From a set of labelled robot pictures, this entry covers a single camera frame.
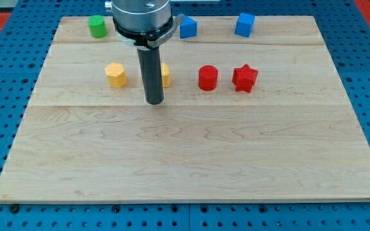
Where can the wooden board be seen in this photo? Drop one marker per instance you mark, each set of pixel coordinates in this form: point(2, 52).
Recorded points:
point(295, 138)

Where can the yellow block behind rod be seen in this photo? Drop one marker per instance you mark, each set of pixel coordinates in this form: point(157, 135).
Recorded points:
point(165, 72)

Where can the red star block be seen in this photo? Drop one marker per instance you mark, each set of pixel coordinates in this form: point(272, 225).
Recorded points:
point(244, 78)

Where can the blue cube block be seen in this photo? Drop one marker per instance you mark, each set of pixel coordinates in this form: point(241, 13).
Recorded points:
point(244, 24)

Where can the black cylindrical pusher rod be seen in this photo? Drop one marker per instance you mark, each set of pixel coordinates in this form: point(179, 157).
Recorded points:
point(150, 65)

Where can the green cylinder block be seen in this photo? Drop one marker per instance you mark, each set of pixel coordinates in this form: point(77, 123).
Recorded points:
point(97, 26)

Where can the yellow hexagon block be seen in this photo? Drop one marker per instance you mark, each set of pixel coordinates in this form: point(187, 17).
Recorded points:
point(116, 76)

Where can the red cylinder block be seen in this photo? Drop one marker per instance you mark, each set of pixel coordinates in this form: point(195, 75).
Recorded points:
point(207, 77)

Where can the blue triangular block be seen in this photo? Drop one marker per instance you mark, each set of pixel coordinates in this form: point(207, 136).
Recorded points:
point(188, 28)

